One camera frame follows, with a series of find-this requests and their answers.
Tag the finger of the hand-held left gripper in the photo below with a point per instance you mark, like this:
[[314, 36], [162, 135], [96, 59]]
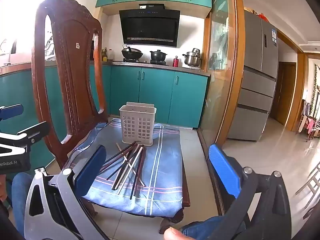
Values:
[[37, 131], [12, 112]]

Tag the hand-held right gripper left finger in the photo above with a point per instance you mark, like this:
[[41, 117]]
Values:
[[90, 167]]

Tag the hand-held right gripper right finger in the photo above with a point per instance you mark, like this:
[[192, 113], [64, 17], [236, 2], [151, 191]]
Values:
[[222, 170]]

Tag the pile of chopsticks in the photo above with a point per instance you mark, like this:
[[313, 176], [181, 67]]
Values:
[[130, 158]]

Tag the white plastic lattice basket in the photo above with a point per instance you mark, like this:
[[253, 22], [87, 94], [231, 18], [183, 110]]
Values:
[[137, 127]]

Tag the person's right hand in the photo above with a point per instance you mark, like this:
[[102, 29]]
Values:
[[175, 235]]

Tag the person's left leg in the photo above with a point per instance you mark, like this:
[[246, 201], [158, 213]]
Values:
[[20, 200]]

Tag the person's leg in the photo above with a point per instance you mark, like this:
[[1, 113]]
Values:
[[20, 200], [212, 230]]

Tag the person's right leg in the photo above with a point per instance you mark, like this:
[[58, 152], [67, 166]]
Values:
[[212, 230]]

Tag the blue plaid cloth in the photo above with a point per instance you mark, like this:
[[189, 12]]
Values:
[[160, 170]]

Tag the white dish rack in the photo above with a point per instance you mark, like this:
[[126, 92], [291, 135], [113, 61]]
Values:
[[50, 51]]

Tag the silver refrigerator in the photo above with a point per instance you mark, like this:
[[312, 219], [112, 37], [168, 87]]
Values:
[[255, 100]]

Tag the carved wooden chair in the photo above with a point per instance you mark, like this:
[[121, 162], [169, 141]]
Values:
[[72, 55]]

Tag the grey metal rack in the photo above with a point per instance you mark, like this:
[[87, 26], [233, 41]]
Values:
[[313, 172]]

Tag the clothes drying rack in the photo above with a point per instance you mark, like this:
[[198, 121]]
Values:
[[310, 125]]

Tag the yellow oil bottle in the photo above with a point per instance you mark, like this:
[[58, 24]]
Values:
[[103, 57]]

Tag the teal base kitchen cabinets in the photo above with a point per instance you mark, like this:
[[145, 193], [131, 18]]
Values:
[[155, 92]]

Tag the brown wooden door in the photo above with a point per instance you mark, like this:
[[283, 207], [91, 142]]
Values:
[[285, 92]]

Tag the dark sauce bottle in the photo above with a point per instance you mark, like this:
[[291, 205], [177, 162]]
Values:
[[106, 56]]

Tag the grey kitchen countertop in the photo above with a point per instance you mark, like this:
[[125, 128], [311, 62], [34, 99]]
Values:
[[195, 71]]

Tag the stainless steel pot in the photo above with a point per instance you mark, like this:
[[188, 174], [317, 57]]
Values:
[[192, 58]]

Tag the wooden framed glass sliding door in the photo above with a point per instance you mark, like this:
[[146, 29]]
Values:
[[237, 55]]

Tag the red bottle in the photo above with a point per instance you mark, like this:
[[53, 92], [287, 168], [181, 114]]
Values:
[[175, 62]]

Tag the gas stove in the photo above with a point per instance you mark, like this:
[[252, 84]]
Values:
[[145, 61]]

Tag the black wok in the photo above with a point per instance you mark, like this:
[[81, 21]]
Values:
[[132, 53]]

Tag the green hanging garland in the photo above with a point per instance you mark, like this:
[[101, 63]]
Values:
[[315, 80]]

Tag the black cooking pot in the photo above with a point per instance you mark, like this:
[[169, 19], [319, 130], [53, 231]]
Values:
[[158, 55]]

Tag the black range hood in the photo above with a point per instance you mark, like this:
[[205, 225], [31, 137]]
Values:
[[150, 27]]

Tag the red bag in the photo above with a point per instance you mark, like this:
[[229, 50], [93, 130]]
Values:
[[262, 17]]

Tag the wooden doorway frame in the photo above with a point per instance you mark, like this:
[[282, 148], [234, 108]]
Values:
[[301, 92]]

